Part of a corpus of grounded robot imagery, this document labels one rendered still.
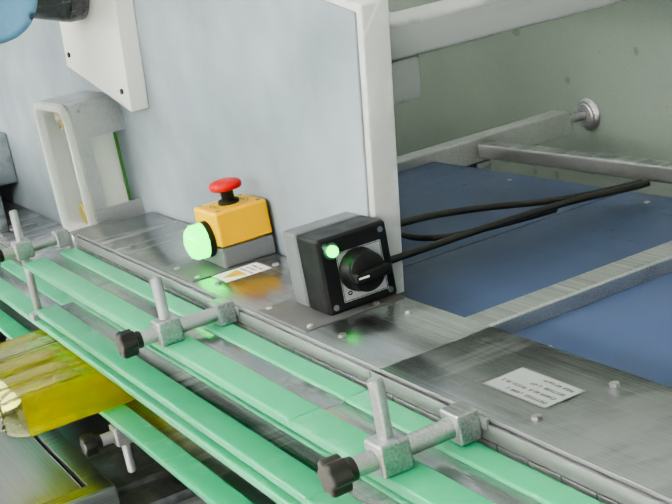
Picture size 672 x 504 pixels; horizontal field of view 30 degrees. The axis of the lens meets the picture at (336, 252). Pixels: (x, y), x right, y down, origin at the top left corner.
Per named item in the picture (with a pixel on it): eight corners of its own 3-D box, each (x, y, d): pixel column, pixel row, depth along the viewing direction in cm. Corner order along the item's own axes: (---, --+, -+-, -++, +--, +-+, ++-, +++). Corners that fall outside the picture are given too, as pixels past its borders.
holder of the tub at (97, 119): (122, 248, 213) (78, 261, 210) (84, 90, 206) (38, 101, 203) (157, 264, 198) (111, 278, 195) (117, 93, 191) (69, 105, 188)
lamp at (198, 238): (205, 253, 154) (183, 260, 153) (197, 218, 153) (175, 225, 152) (220, 258, 151) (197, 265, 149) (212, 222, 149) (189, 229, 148)
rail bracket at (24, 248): (81, 302, 192) (2, 327, 187) (55, 196, 188) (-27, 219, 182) (87, 305, 189) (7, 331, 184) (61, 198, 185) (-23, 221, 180)
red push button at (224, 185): (208, 208, 154) (202, 181, 153) (237, 200, 155) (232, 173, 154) (221, 212, 150) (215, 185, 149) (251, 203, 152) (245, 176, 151)
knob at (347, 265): (381, 283, 127) (398, 288, 124) (343, 296, 125) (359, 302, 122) (373, 240, 126) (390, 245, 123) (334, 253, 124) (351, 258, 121)
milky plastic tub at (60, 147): (112, 219, 212) (63, 233, 208) (81, 89, 206) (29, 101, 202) (147, 233, 197) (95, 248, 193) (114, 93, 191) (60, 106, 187)
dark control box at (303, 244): (363, 279, 135) (295, 303, 132) (350, 209, 133) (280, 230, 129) (403, 293, 128) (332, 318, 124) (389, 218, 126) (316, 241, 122)
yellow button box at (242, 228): (257, 244, 159) (203, 261, 156) (245, 187, 157) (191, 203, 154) (281, 252, 153) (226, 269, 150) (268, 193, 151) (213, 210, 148)
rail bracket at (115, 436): (181, 445, 170) (88, 481, 164) (170, 399, 168) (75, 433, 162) (192, 454, 166) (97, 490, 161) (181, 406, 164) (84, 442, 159)
